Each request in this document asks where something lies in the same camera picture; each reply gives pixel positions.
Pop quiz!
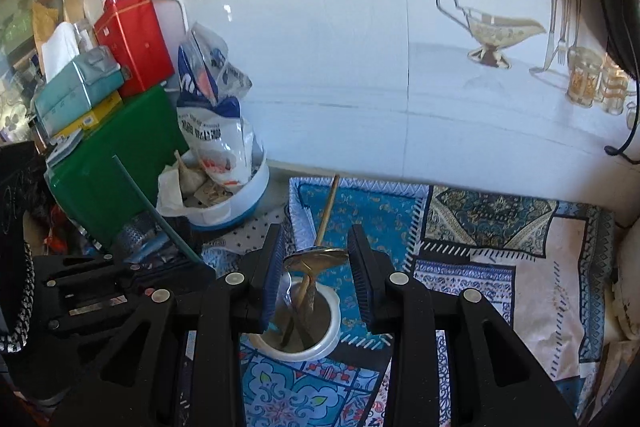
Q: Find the silver fork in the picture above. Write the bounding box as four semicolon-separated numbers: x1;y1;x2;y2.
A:
268;272;297;350

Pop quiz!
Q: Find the dark brown chopstick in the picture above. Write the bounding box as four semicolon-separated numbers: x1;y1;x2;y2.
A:
295;174;341;311

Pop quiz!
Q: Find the white ceramic utensil cup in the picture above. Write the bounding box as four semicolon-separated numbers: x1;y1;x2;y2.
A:
247;273;342;363

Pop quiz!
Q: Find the white blue bowl with garlic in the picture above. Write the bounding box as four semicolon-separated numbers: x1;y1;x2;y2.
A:
155;142;269;231

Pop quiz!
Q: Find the green metal box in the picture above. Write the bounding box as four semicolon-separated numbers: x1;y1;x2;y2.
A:
47;86;188;248

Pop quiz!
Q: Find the patterned blue patchwork mat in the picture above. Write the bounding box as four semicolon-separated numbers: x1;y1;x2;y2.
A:
240;179;615;426

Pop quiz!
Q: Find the white blue plastic bag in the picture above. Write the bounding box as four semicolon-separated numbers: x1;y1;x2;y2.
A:
177;23;255;193

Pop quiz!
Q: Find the yellow flat box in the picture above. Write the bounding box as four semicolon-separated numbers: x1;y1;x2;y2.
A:
53;91;122;140

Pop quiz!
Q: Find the teal tissue box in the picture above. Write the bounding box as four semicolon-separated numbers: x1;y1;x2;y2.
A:
35;22;124;138

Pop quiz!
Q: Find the glass display cabinet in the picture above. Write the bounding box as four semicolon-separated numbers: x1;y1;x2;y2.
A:
1;0;63;144

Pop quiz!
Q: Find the black power cable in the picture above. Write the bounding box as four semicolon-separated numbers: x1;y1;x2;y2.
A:
591;0;640;166

